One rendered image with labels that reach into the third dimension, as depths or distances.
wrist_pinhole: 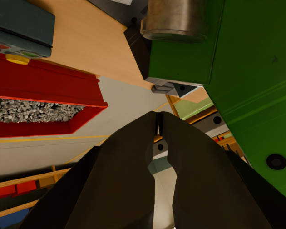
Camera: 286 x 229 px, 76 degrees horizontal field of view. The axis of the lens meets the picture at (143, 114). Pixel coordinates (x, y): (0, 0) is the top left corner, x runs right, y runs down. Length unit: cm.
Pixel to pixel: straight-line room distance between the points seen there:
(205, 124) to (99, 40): 24
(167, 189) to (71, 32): 1027
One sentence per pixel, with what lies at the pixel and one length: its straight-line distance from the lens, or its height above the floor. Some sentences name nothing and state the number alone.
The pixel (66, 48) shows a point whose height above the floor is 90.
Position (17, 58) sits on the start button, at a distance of 32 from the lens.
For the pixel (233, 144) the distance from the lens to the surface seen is 294.
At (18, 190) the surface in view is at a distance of 542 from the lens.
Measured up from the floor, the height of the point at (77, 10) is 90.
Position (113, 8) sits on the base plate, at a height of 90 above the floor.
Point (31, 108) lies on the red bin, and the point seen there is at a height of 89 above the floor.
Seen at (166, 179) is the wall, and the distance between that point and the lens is 1035.
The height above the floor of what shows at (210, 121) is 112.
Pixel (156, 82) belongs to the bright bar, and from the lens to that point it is 34.
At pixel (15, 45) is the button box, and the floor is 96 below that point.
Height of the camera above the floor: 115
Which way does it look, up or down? 17 degrees down
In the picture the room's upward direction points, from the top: 158 degrees clockwise
